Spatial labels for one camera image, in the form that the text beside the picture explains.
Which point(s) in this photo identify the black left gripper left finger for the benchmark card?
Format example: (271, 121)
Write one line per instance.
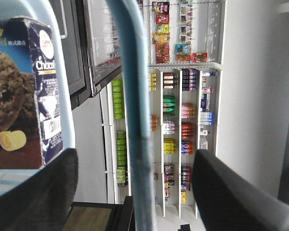
(42, 202)

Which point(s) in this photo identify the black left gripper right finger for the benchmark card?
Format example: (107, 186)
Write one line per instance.
(227, 202)

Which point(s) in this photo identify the chocolate cookie box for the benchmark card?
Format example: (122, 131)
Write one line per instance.
(30, 122)

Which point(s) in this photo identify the dark wooden display stand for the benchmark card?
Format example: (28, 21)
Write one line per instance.
(85, 216)

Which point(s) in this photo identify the white snack shelf unit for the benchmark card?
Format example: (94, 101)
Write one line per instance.
(183, 53)

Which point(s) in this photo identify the far white chest freezer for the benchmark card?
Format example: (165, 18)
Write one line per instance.
(90, 45)

